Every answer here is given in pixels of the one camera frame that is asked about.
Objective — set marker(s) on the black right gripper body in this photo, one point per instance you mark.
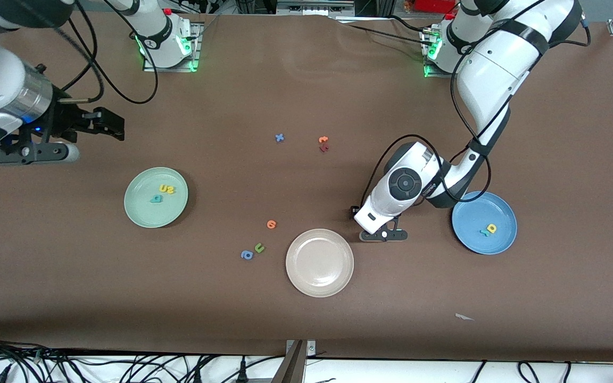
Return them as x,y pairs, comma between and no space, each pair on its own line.
65,120

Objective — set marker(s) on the yellow foam letter d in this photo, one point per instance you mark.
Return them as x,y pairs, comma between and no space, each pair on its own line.
488,226

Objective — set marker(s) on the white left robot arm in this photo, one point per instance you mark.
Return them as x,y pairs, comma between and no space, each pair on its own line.
498,58

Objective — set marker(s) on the beige plate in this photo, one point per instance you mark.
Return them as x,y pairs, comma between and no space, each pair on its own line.
320,263

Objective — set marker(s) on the light green plate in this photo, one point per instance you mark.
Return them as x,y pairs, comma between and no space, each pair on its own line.
144,210

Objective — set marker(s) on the blue plate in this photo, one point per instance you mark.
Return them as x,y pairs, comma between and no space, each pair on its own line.
485,244

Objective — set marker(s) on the green foam letter n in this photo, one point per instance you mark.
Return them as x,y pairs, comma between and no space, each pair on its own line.
259,250

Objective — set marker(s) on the blue foam letter a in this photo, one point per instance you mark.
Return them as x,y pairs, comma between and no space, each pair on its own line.
250,256

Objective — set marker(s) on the white paper scrap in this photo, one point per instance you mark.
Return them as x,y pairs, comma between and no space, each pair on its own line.
463,317

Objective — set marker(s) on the red box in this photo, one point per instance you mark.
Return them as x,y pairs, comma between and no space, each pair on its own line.
434,5

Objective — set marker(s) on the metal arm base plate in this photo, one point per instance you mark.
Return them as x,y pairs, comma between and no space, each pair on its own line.
196,48
431,74

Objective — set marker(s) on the small metal bracket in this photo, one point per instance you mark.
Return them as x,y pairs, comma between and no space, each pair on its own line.
311,348

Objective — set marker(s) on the grey metal post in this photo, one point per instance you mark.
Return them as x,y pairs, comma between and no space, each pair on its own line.
291,364

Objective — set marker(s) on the aluminium frame piece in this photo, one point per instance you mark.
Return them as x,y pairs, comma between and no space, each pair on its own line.
312,8

